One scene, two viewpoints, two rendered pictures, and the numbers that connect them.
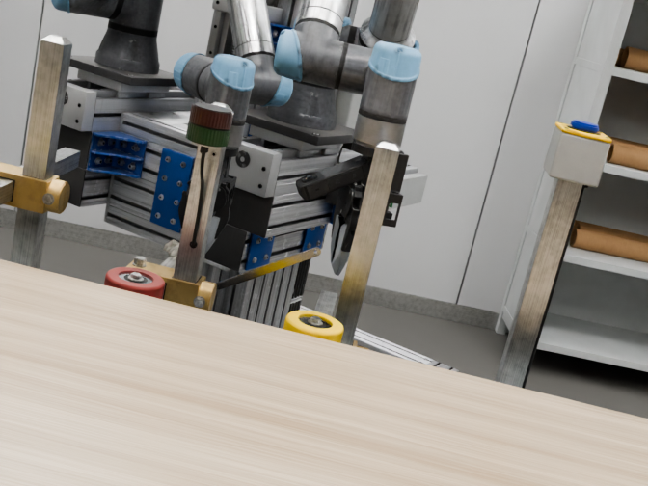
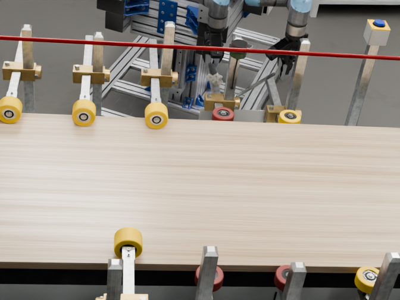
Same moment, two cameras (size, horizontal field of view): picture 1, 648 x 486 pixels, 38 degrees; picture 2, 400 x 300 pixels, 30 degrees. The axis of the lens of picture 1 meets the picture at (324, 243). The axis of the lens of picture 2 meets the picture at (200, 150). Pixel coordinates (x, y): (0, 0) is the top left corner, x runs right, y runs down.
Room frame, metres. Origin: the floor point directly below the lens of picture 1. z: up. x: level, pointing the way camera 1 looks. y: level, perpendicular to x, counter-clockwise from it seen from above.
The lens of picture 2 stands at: (-0.96, 0.75, 2.47)
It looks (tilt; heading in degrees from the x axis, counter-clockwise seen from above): 38 degrees down; 348
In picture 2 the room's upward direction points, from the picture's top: 8 degrees clockwise
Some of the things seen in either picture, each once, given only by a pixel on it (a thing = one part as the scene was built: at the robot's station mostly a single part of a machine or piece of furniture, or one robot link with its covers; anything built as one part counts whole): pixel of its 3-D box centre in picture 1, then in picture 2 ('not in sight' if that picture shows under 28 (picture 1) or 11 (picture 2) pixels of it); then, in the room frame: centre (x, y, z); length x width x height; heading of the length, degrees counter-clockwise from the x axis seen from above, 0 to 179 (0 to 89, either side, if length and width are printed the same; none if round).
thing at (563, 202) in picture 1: (526, 324); (360, 91); (1.35, -0.32, 0.92); 0.05 x 0.04 x 0.45; 88
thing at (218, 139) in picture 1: (207, 133); (238, 52); (1.32, 0.19, 1.10); 0.06 x 0.06 x 0.02
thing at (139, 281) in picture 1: (129, 312); (221, 124); (1.22, 0.24, 0.85); 0.08 x 0.08 x 0.11
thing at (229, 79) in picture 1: (229, 89); (218, 2); (1.66, 0.22, 1.12); 0.09 x 0.08 x 0.11; 39
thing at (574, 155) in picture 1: (576, 156); (376, 33); (1.35, -0.32, 1.18); 0.07 x 0.07 x 0.08; 88
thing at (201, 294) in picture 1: (169, 288); (221, 103); (1.37, 0.21, 0.85); 0.13 x 0.06 x 0.05; 88
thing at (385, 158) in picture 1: (351, 296); (293, 93); (1.36, -0.06, 0.90); 0.03 x 0.03 x 0.48; 88
